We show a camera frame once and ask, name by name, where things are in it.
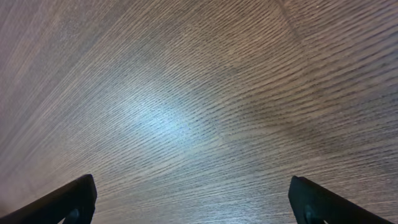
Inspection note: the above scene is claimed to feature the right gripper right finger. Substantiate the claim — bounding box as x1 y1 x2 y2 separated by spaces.
288 176 392 224

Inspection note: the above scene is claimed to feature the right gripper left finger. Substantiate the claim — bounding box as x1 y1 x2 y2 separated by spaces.
1 174 97 224

